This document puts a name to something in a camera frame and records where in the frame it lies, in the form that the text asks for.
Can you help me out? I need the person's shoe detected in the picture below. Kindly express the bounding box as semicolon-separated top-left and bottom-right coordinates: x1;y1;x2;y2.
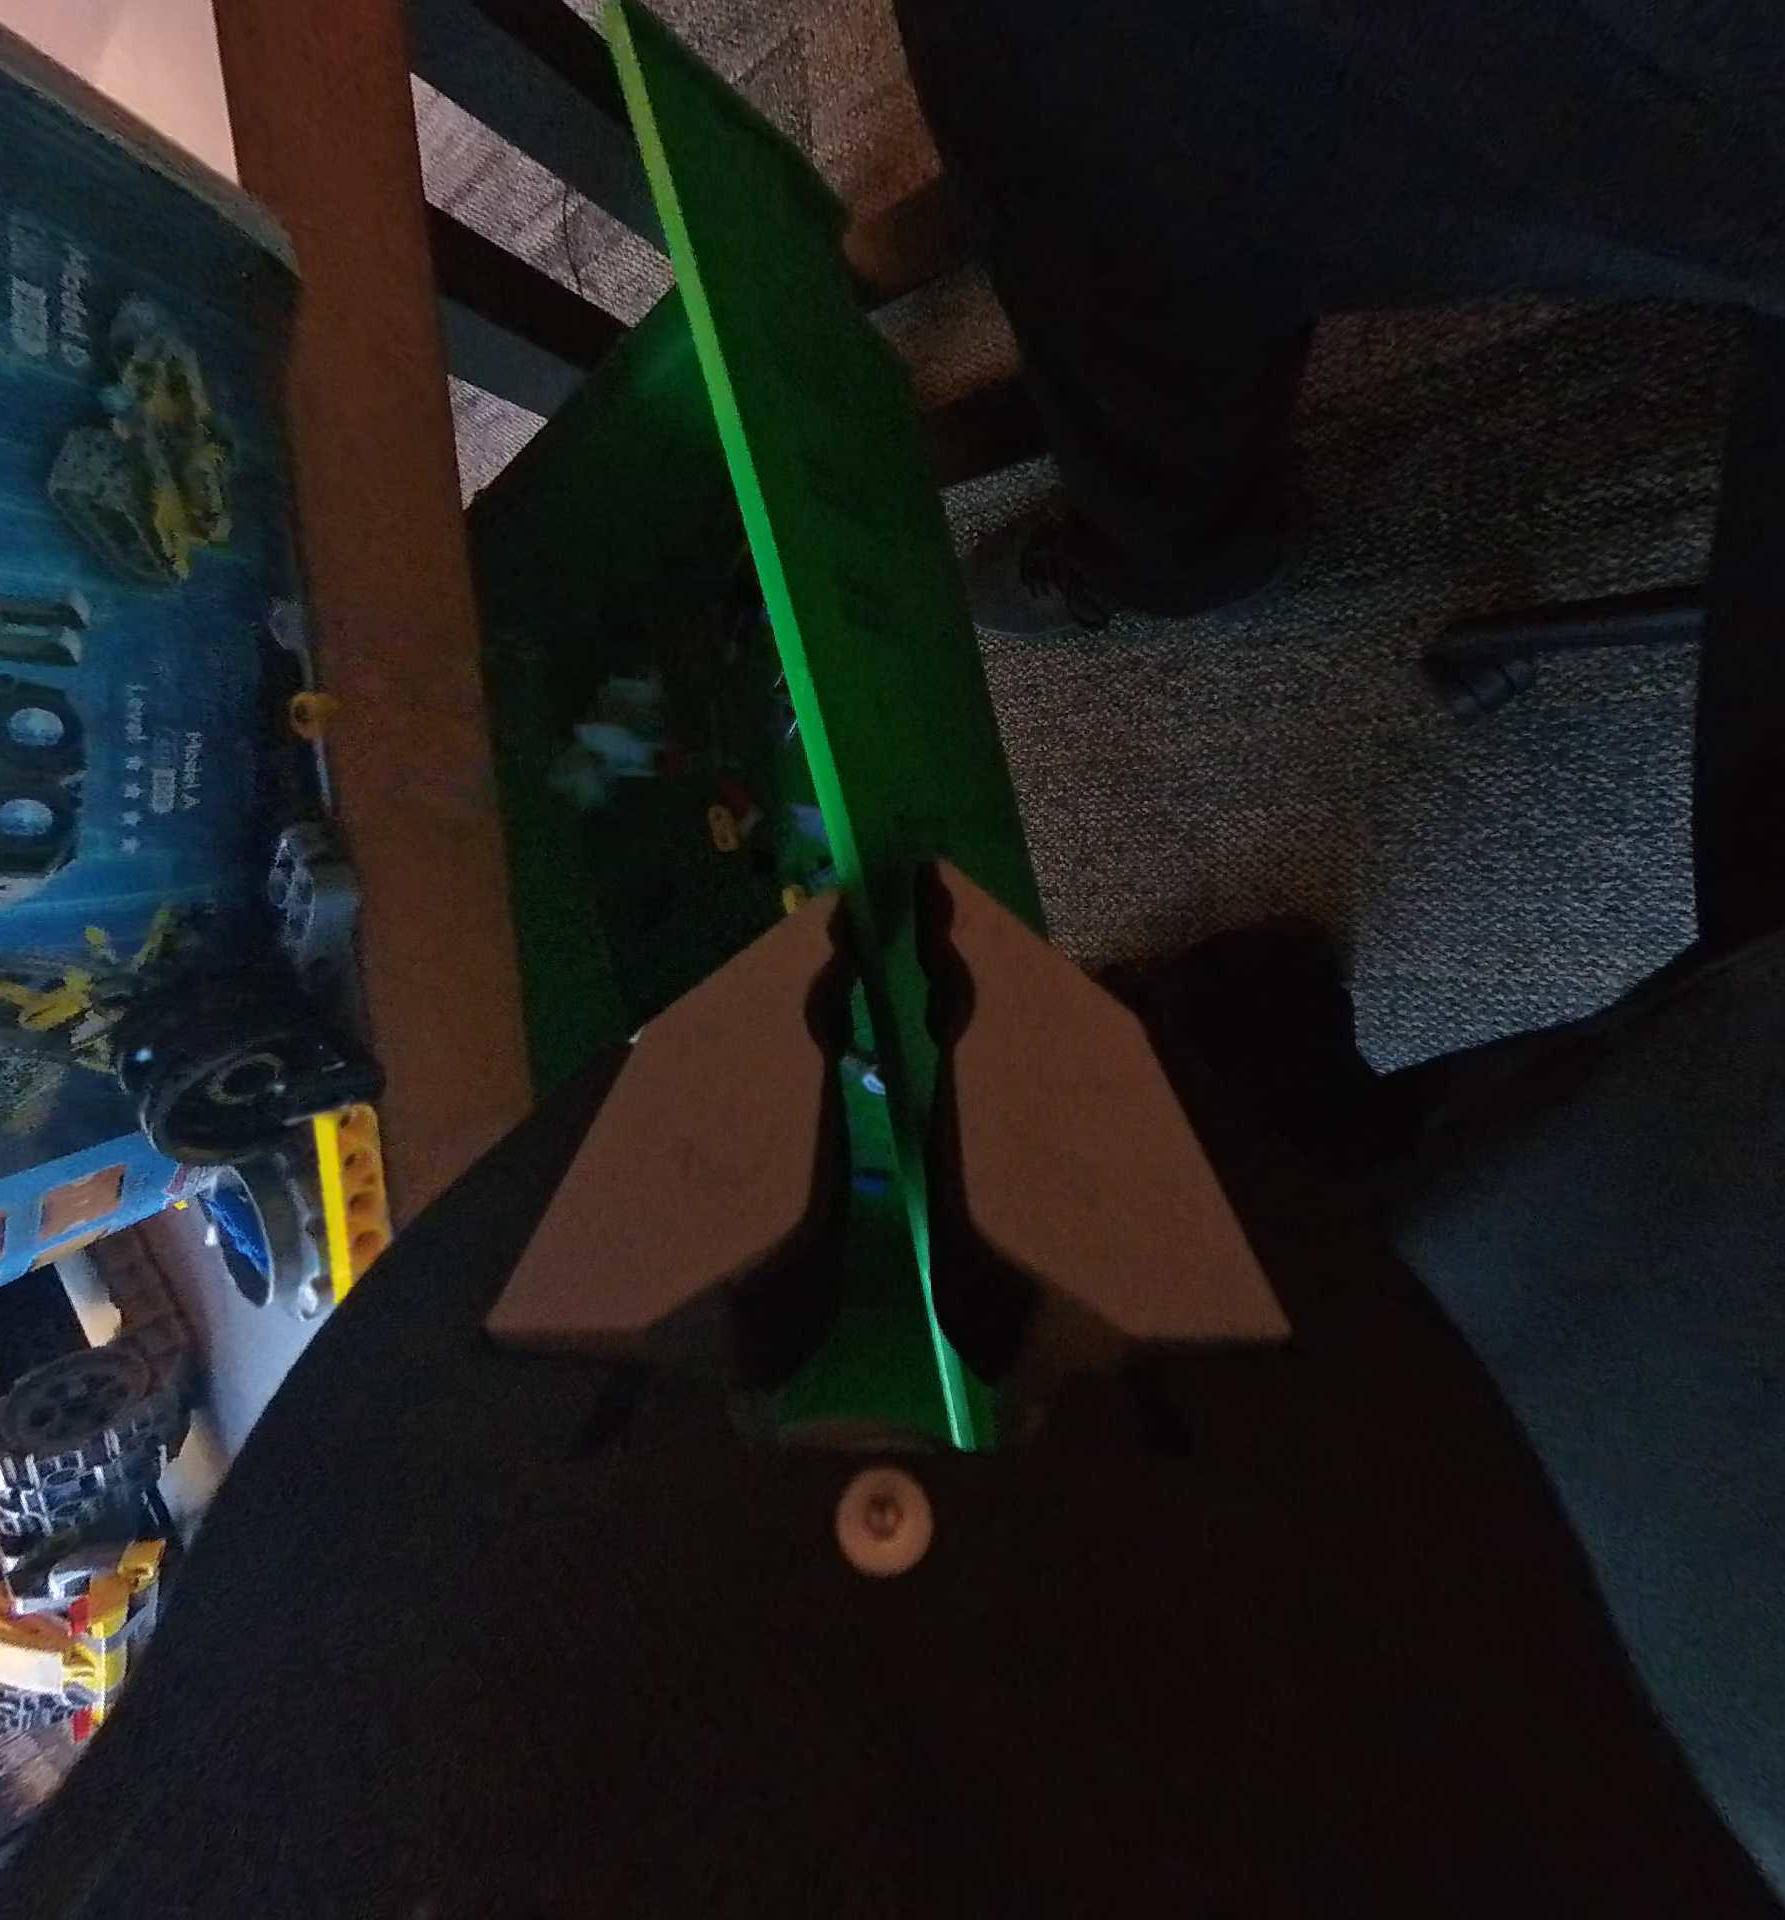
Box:
965;463;1286;635

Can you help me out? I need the green plastic storage box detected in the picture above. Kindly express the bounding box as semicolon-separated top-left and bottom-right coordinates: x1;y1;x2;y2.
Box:
463;0;1054;1459

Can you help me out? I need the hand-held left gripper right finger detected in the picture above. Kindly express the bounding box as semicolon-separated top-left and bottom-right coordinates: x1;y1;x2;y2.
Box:
909;855;1295;1430

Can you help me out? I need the yellow grey toy robot model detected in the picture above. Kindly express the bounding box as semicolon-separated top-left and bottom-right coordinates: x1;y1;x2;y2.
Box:
0;1274;207;1791

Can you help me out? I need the pile of toy building pieces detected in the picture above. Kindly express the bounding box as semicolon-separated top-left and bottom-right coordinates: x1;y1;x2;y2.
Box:
114;600;394;1325
551;672;895;1200

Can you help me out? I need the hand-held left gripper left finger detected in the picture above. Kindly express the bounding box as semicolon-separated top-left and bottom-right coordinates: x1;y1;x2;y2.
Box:
480;889;855;1383

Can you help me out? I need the blue toy set carton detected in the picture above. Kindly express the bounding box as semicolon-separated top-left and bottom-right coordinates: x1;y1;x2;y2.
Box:
0;23;312;1325

